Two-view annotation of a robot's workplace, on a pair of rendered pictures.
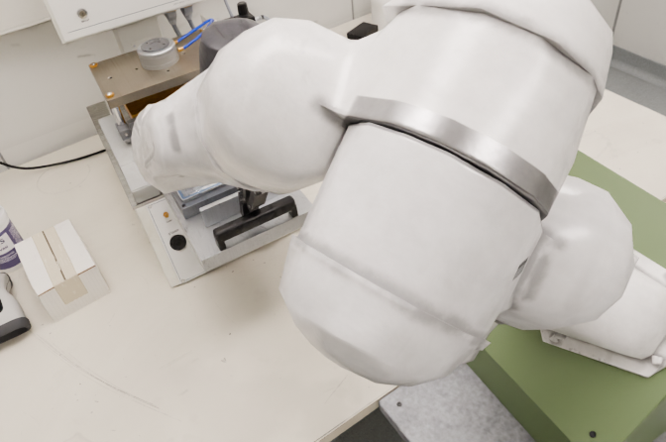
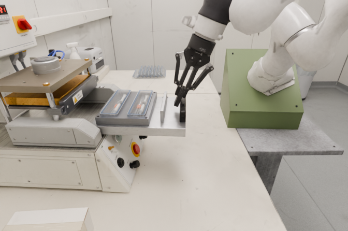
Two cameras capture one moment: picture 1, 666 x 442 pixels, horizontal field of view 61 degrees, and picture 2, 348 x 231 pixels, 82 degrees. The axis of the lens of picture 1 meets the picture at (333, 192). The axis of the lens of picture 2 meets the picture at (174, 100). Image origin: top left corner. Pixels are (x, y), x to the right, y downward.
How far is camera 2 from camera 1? 0.89 m
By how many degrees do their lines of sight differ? 52
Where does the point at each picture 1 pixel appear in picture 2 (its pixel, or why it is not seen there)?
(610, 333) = (291, 72)
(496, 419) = (267, 132)
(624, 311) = not seen: hidden behind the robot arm
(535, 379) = (274, 106)
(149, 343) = (158, 219)
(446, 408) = (259, 139)
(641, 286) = not seen: hidden behind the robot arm
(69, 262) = (63, 223)
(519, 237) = not seen: outside the picture
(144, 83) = (59, 76)
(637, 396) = (295, 90)
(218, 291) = (151, 175)
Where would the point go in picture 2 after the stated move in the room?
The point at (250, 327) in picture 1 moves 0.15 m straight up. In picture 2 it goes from (185, 172) to (186, 139)
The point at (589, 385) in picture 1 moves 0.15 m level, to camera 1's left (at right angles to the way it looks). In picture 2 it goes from (285, 96) to (284, 110)
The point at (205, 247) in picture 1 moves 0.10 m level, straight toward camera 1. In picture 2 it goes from (177, 125) to (210, 128)
